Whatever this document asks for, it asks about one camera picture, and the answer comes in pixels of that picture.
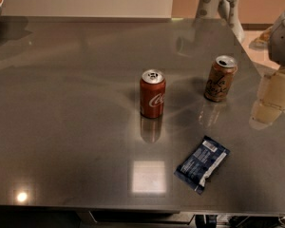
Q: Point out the orange la croix can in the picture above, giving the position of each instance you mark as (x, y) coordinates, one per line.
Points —
(220, 78)

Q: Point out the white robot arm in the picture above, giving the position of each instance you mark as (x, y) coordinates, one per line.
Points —
(276, 44)

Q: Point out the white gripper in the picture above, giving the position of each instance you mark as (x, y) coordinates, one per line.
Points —
(283, 40)

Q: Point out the blue rxbar blueberry wrapper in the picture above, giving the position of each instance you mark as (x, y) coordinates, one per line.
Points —
(200, 165)

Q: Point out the red coca-cola can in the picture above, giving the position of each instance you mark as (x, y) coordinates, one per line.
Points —
(152, 91)

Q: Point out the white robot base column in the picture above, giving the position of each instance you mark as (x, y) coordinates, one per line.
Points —
(226, 9)

